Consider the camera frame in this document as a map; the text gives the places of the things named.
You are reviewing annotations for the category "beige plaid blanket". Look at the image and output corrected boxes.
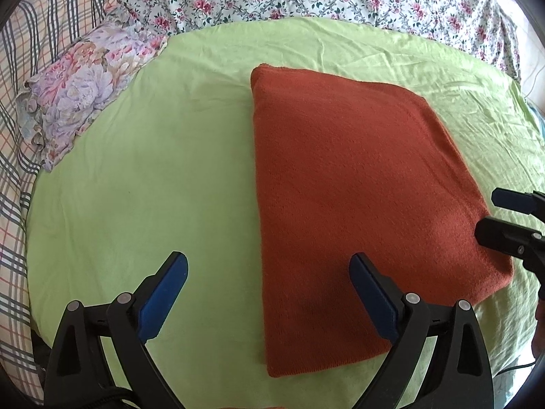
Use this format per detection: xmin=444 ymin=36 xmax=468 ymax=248
xmin=1 ymin=0 xmax=118 ymax=404

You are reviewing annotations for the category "pastel floral pillow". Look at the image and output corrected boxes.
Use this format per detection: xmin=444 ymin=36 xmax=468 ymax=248
xmin=16 ymin=21 xmax=167 ymax=172

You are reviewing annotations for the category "orange knitted sweater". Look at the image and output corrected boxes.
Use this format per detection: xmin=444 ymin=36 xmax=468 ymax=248
xmin=250 ymin=65 xmax=514 ymax=378

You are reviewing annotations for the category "light green bed sheet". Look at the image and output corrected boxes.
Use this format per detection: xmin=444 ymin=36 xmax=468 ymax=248
xmin=27 ymin=18 xmax=544 ymax=408

